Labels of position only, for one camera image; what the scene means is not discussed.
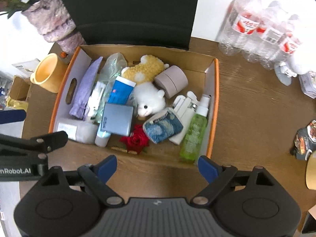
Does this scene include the white translucent plastic container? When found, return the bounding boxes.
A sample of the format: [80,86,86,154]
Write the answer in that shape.
[56,118,98,144]

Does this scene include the purple cloth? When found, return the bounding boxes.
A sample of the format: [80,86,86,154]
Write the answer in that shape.
[69,56,103,119]

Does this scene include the green tissue pack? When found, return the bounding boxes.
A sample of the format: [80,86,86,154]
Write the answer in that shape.
[84,81,106,121]

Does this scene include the green spray bottle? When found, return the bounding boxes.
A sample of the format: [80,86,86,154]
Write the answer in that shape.
[179,94,211,163]

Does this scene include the grey box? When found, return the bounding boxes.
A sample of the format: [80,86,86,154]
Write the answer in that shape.
[101,103,134,136]

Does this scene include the red fabric rose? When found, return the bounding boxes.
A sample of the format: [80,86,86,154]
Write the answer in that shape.
[119,124,150,154]

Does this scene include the iridescent plastic bag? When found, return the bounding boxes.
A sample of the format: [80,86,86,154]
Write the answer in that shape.
[95,53,127,124]

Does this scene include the blue white tube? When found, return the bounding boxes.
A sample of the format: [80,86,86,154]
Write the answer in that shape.
[95,76,135,147]

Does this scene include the white plastic bottle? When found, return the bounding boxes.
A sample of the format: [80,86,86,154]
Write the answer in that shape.
[169,91,199,145]

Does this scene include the blue starry pouch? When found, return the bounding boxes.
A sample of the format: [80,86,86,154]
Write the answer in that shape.
[142,108,183,144]

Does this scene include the yellow white plush alpaca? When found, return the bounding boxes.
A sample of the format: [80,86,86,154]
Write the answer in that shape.
[121,55,169,118]

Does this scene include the pink cylindrical box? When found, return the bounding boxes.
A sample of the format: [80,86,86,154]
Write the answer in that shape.
[154,65,189,99]

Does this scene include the small cardboard box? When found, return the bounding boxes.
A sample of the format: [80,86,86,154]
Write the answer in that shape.
[8,76,31,101]

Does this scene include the yellow ceramic mug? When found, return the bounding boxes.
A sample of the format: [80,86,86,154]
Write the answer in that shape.
[30,53,68,93]

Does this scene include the black snack packet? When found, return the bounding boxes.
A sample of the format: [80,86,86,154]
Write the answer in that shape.
[290,119,315,161]

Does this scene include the purple textured vase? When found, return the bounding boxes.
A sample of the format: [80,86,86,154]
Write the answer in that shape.
[21,0,86,54]

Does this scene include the dried flowers in vase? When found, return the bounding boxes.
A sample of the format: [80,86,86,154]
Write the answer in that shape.
[1,0,49,19]

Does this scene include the white tin box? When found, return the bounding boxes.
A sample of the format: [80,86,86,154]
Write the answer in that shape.
[299,71,316,99]

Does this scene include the red cardboard box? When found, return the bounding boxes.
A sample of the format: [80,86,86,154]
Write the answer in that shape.
[49,45,219,165]

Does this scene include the white robot figurine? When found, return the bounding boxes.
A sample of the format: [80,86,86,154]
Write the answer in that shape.
[274,50,315,86]

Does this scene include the right clear water bottle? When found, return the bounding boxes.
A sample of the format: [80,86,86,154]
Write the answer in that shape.
[260,14,302,70]

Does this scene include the clear water bottle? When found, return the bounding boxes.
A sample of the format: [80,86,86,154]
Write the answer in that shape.
[242,1,287,63]
[260,14,302,70]
[218,0,264,56]

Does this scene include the middle clear water bottle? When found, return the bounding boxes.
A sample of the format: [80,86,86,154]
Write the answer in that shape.
[242,1,287,63]

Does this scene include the left clear water bottle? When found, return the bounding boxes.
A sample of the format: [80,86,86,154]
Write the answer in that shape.
[218,0,264,56]

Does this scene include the white booklet by wall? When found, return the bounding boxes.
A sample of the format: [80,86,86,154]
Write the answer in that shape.
[13,58,40,72]

